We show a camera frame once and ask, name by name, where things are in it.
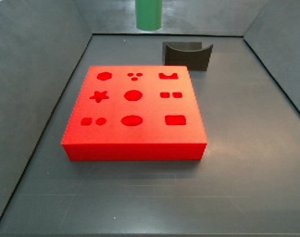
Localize green cylinder peg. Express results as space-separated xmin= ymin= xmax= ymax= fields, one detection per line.
xmin=135 ymin=0 xmax=162 ymax=31

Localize red foam shape-sorter block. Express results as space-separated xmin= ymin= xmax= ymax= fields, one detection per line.
xmin=60 ymin=66 xmax=207 ymax=161

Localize dark grey curved holder block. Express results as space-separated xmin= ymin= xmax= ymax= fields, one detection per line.
xmin=162 ymin=42 xmax=212 ymax=71

